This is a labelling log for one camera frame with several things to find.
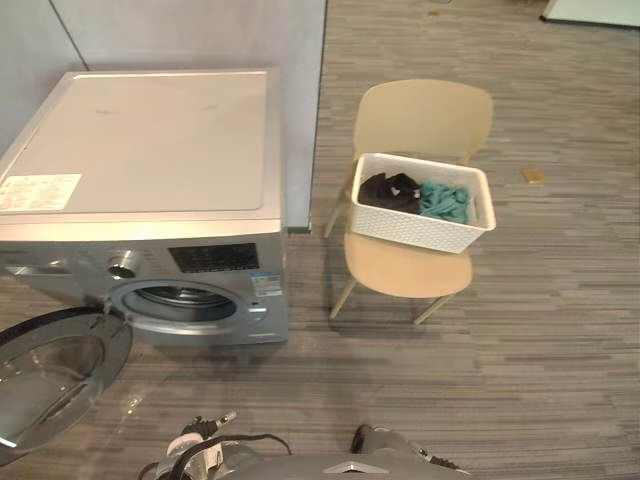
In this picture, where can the black garment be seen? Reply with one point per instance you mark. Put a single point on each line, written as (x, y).
(387, 195)

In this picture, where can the white perforated laundry basket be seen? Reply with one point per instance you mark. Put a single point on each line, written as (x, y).
(415, 229)

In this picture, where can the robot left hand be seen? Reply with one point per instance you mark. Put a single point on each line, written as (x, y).
(205, 426)

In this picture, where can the blue white energy label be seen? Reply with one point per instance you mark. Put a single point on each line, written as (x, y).
(263, 286)

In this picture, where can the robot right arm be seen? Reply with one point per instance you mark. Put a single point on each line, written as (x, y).
(405, 445)

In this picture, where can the beige plastic chair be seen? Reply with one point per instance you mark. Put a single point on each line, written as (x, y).
(420, 117)

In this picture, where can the black control display panel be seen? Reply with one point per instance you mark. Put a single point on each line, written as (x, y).
(212, 258)

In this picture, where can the grey robot torso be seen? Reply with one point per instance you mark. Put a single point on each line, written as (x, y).
(325, 467)

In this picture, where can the white board base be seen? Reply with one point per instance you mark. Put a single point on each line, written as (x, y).
(590, 12)

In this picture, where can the silver program dial knob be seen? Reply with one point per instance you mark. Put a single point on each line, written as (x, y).
(125, 264)

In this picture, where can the small yellow floor object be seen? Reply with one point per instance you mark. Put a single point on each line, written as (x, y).
(533, 176)

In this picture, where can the white instruction sticker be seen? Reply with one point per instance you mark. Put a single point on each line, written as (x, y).
(37, 191)

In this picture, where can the round washing machine door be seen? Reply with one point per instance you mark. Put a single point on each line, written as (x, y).
(55, 370)

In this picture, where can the silver front-load washing machine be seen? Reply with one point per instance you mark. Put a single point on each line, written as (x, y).
(150, 150)

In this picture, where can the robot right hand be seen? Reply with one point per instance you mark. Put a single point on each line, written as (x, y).
(362, 437)

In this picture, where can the teal green garment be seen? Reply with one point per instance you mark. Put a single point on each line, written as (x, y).
(442, 201)

